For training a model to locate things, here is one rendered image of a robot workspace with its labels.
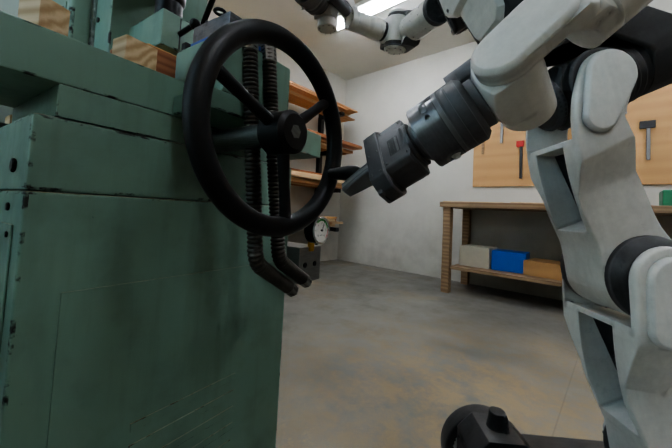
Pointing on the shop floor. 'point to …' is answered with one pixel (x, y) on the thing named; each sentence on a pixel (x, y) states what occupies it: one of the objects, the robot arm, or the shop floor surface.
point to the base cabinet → (133, 325)
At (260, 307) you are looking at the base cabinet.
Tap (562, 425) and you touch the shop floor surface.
